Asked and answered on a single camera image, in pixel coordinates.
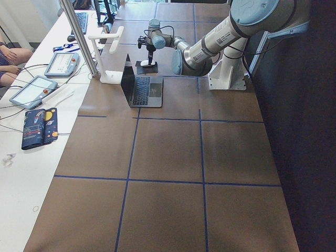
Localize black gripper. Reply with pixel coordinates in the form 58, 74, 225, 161
146, 44, 155, 66

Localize navy space print pouch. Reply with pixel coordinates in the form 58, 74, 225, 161
21, 108, 58, 150

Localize aluminium frame post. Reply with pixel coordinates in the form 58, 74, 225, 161
59, 0, 98, 77

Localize teach pendant tablet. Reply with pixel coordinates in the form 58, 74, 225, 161
44, 52, 79, 78
9, 76, 58, 110

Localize silver metal cylinder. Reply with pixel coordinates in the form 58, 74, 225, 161
102, 23, 112, 34

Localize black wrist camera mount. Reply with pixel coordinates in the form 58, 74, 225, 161
138, 36, 147, 49

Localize white computer mouse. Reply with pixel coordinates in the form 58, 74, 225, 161
140, 60, 151, 67

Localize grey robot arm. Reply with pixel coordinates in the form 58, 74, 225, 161
138, 1, 311, 77

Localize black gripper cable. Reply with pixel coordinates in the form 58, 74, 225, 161
143, 25, 176, 43

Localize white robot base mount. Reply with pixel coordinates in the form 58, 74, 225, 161
208, 38, 247, 90

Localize seated person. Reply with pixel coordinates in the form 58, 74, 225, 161
1, 34, 33, 88

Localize blue lanyard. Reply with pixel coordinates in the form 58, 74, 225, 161
52, 43, 81, 53

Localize grey laptop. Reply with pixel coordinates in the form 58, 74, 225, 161
121, 54, 163, 108

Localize far teach pendant tablet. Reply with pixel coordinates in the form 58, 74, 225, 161
44, 52, 79, 78

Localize black keyboard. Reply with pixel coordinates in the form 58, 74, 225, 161
75, 12, 88, 34

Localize black desk mouse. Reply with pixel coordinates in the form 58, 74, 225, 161
67, 34, 76, 43

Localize near teach pendant tablet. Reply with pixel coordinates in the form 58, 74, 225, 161
9, 76, 58, 110

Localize black mouse pad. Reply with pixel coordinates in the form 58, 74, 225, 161
135, 61, 158, 75

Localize white desk lamp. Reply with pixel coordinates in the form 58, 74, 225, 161
88, 26, 124, 85

